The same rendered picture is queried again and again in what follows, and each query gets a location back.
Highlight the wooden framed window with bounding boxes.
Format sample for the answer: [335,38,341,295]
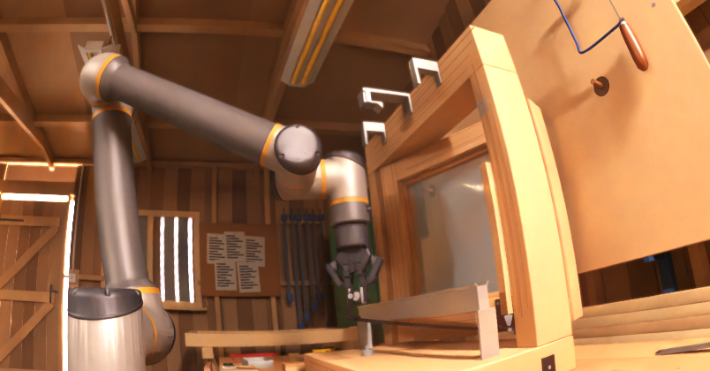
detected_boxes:
[138,209,202,312]

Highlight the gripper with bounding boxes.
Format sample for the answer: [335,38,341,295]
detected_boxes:
[324,223,386,306]

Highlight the grey framed fly screen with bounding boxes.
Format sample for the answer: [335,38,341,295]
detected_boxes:
[358,281,502,361]

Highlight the black stay bar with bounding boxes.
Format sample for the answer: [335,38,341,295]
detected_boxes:
[348,311,517,335]

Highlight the wooden braced door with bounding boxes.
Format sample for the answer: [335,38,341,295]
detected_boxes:
[0,190,77,371]

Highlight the blue bar clamp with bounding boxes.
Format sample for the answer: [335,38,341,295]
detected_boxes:
[280,210,293,307]
[291,210,304,329]

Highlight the green cabinet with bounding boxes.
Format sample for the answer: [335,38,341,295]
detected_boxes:
[329,232,385,329]

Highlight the wooden trestle table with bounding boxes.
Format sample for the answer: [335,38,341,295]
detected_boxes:
[185,326,362,362]

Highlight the grey peg post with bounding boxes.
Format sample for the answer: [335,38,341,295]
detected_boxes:
[358,321,376,358]

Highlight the wooden timber rack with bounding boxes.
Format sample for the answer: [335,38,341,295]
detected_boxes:
[574,240,710,345]

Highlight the grey metal head bracket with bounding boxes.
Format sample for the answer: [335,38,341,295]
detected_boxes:
[358,86,415,115]
[360,120,387,147]
[408,57,442,89]

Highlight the glazed wooden sash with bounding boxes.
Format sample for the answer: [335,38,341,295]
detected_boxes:
[396,150,515,307]

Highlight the tan wooden tool board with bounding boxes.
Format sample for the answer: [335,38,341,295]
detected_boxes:
[471,0,710,276]

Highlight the brown notice board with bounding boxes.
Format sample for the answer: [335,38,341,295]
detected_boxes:
[199,223,282,299]

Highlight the blue coping saw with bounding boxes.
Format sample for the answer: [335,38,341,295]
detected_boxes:
[552,0,650,73]

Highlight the wooden casement window frame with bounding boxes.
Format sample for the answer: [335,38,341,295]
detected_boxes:
[304,24,584,371]

